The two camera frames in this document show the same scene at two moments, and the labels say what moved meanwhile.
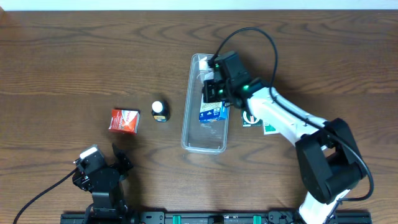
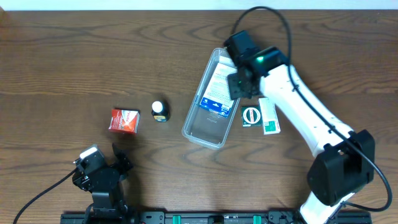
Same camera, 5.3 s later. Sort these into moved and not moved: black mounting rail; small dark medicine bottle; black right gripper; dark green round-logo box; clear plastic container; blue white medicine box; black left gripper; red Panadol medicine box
Moved: blue white medicine box; clear plastic container; black right gripper
Not moved: dark green round-logo box; small dark medicine bottle; black mounting rail; black left gripper; red Panadol medicine box
